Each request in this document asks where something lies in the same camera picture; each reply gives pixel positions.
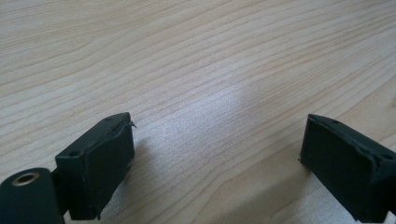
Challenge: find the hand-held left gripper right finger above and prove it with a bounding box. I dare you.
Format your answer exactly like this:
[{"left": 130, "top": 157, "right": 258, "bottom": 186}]
[{"left": 299, "top": 113, "right": 396, "bottom": 224}]

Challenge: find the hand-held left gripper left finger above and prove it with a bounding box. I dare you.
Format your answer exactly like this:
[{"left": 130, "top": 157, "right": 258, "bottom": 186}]
[{"left": 55, "top": 111, "right": 137, "bottom": 221}]

